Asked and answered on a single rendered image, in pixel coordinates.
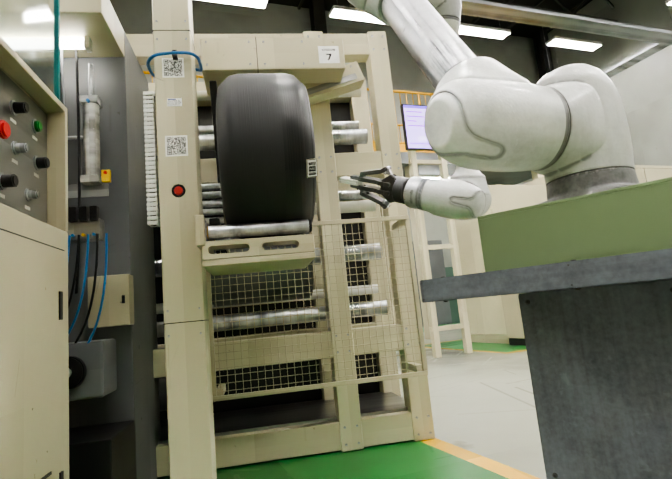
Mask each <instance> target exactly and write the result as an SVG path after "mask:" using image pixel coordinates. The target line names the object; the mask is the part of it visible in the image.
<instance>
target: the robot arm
mask: <svg viewBox="0 0 672 479"><path fill-rule="evenodd" d="M348 2H349V3H351V4H352V5H353V6H354V7H356V8H357V9H359V10H363V11H364V12H365V13H367V14H369V15H371V16H372V17H374V18H375V19H377V20H379V21H380V22H382V23H383V24H386V25H389V26H391V27H392V29H393V30H394V32H395V33H396V35H397V36H398V37H399V39H400V40H401V42H402V43H403V45H404V46H405V47H406V49H407V50H408V52H409V53H410V55H411V56H412V57H413V59H414V60H415V62H416V63H417V65H418V66H419V67H420V69H421V70H422V72H423V73H424V75H425V76H426V77H427V79H428V80H429V82H430V83H431V85H432V86H433V87H434V89H435V93H434V94H433V96H432V97H431V99H430V100H429V102H428V105H427V108H426V111H425V118H424V129H425V135H426V138H427V140H428V143H429V145H430V147H431V148H432V150H433V151H434V152H435V153H436V154H437V155H439V156H440V157H441V158H443V159H444V160H446V161H448V162H450V163H452V164H454V165H456V170H455V173H454V174H453V175H452V176H451V177H450V178H449V179H442V178H440V179H430V178H422V177H415V176H414V177H411V178H406V177H400V176H397V175H395V174H393V173H392V171H391V166H390V165H389V166H386V167H384V168H381V169H373V170H365V171H362V172H360V176H359V175H351V176H350V177H348V176H343V177H340V178H339V182H340V183H345V184H350V187H351V188H356V189H357V190H360V195H361V196H363V197H365V198H367V199H369V200H371V201H373V202H375V203H377V204H379V205H380V206H381V207H382V208H383V209H386V208H388V207H390V204H391V203H393V202H396V203H401V204H405V205H406V206H407V207H409V208H414V209H418V210H421V211H427V212H429V213H431V214H433V215H436V216H439V217H443V218H447V219H452V220H472V219H476V218H477V217H478V216H482V215H484V214H485V213H486V212H487V211H488V210H489V208H490V206H491V202H492V198H491V193H490V190H489V188H488V185H487V182H486V178H485V175H483V174H482V173H481V172H480V171H494V172H521V171H530V170H531V171H534V172H536V173H538V174H540V175H543V176H544V180H545V184H546V194H547V201H545V202H542V203H546V202H551V201H556V200H561V199H566V198H571V197H576V196H581V195H585V194H590V193H595V192H600V191H605V190H610V189H615V188H620V187H625V186H629V185H634V184H639V180H638V177H637V174H636V171H635V165H634V157H633V146H632V140H631V134H630V129H629V125H628V121H627V116H626V113H625V109H624V106H623V103H622V100H621V97H620V94H619V92H618V90H617V88H616V87H615V85H614V84H613V82H612V81H611V80H610V79H609V77H608V76H607V75H606V74H605V73H604V72H603V71H602V70H600V69H599V68H597V67H594V66H591V65H588V64H570V65H565V66H562V67H559V68H557V69H555V70H553V71H551V72H549V73H548V74H546V75H544V76H543V77H542V78H541V79H540V80H539V81H538V82H537V84H536V85H535V84H531V83H530V82H529V80H527V79H525V78H524V77H522V76H520V75H518V74H517V73H515V72H513V71H512V70H510V69H509V68H507V67H506V66H504V65H503V64H501V63H500V62H498V61H497V60H495V59H493V58H490V57H476V56H475V55H474V54H473V52H472V51H471V50H470V49H469V48H468V47H467V45H466V44H465V43H464V42H463V41H462V40H461V39H460V37H459V30H460V20H461V8H462V5H461V0H348ZM479 170H480V171H479ZM381 173H383V174H385V175H386V174H387V175H388V176H387V177H385V178H384V179H379V178H373V177H368V176H366V175H374V174H381ZM363 182H366V183H371V184H376V185H379V186H380V187H377V186H371V185H366V184H363ZM371 192H374V193H377V194H381V195H382V196H383V197H384V198H385V199H386V200H385V199H383V198H381V197H379V196H377V195H375V194H373V193H371Z"/></svg>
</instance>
